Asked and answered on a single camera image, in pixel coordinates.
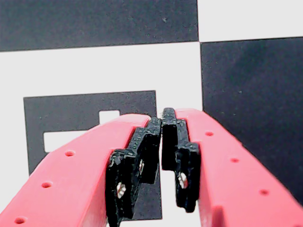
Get black white marker checkerboard mat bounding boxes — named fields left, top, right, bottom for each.
left=0, top=0, right=303, bottom=227

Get red gripper finger with black pad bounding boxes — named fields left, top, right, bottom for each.
left=160, top=107, right=303, bottom=227
left=0, top=113, right=162, bottom=227

